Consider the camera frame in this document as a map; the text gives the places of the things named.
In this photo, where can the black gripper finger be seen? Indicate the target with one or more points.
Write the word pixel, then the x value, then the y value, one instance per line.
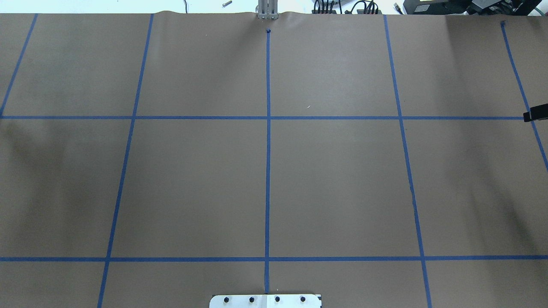
pixel 537 113

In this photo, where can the white metal base plate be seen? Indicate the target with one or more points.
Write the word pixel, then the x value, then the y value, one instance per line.
pixel 266 301

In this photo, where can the black equipment box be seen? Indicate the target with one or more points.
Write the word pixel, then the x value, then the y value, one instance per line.
pixel 471 7

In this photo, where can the aluminium frame post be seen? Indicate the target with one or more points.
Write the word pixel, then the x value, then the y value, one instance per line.
pixel 267 10

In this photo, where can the black power strip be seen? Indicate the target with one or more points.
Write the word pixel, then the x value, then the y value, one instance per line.
pixel 346 7

